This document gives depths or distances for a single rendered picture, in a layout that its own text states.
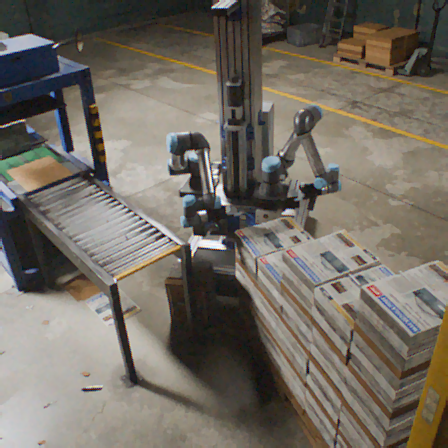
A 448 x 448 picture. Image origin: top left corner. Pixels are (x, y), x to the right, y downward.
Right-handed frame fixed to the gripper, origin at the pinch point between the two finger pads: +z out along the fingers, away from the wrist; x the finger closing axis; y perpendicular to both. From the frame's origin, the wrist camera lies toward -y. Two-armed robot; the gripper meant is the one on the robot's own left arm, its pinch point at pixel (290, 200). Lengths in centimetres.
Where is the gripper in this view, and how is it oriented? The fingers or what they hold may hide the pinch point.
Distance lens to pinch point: 320.6
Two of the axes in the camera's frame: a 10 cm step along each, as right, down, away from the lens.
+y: -1.8, -9.6, -2.0
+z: -9.4, 2.3, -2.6
